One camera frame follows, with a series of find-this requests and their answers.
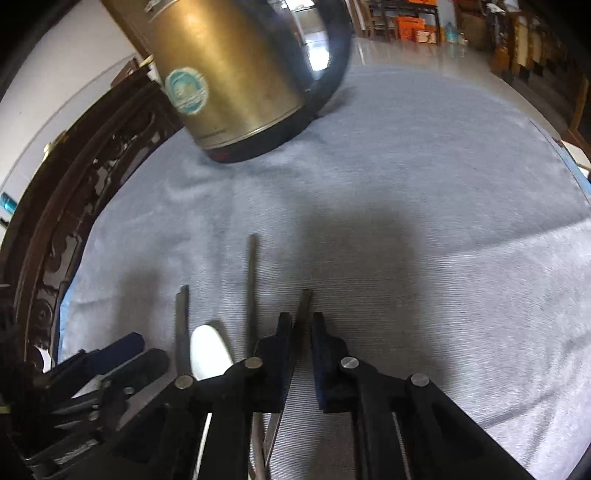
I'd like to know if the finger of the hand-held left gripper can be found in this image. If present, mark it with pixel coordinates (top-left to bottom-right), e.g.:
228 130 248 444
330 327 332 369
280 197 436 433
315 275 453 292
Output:
34 332 146 398
51 348 169 432

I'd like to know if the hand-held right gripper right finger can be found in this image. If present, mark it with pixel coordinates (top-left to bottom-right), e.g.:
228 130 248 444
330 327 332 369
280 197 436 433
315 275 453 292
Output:
311 312 532 480

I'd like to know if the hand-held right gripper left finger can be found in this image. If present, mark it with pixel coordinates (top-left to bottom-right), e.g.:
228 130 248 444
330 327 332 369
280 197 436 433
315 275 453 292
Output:
60 313 294 480

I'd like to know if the dark wooden chopstick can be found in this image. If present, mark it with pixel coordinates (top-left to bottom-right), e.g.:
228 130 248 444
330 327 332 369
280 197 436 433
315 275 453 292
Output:
174 285 192 377
263 289 314 467
246 234 259 361

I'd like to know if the light blue table cover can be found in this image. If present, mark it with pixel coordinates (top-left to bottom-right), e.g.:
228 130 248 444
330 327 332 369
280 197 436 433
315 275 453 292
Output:
56 272 77 361

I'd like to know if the white spoon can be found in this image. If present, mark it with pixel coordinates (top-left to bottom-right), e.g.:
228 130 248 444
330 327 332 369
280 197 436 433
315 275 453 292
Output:
190 324 234 380

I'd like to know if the carved dark wooden chair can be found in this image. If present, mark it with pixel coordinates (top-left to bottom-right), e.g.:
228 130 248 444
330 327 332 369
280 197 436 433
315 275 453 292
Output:
0 55 185 384

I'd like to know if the grey table cloth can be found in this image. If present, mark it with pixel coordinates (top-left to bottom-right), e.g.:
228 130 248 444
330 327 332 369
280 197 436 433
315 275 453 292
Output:
58 65 591 480

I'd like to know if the gold electric kettle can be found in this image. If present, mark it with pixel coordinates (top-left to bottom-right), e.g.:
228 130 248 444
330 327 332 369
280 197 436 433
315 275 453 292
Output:
102 0 354 164

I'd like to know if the orange box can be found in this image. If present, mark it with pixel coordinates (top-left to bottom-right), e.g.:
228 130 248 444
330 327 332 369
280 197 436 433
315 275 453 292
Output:
394 16 428 43

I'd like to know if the wooden cabinet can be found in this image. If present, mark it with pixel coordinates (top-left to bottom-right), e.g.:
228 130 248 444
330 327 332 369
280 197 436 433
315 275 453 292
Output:
489 0 591 139

